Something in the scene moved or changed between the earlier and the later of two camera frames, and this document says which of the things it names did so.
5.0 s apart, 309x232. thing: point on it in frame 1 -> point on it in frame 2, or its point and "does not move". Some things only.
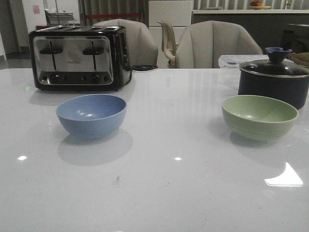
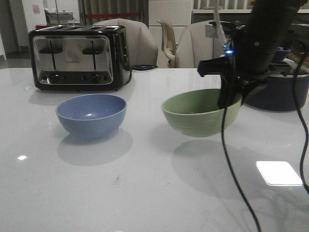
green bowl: x=255 y=118 -> x=196 y=112
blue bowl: x=91 y=116 does not move
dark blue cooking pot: x=278 y=78 does not move
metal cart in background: x=59 y=18 does not move
